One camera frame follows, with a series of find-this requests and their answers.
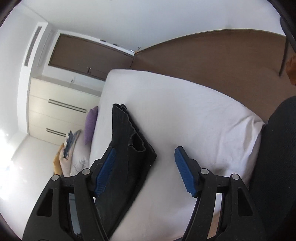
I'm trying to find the black denim pants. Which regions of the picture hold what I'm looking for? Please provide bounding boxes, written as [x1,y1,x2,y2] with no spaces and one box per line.
[95,104,157,237]

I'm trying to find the folded beige duvet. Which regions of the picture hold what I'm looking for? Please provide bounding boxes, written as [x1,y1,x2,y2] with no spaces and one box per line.
[60,130,91,177]

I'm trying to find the yellow pillow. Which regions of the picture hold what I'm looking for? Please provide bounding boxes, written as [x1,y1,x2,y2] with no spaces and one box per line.
[53,144,64,176]

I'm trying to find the folded blue grey cloth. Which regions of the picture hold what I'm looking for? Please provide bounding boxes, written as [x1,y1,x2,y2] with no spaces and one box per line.
[63,130,81,159]

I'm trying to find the purple cushion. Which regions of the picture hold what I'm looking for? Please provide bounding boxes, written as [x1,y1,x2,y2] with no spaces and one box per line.
[84,106,98,145]

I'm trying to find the cream wardrobe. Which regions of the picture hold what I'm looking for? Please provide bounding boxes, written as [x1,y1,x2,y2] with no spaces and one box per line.
[28,76,102,145]

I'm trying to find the brown wooden door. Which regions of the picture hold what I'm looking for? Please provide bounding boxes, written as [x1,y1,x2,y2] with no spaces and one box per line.
[49,34,134,81]

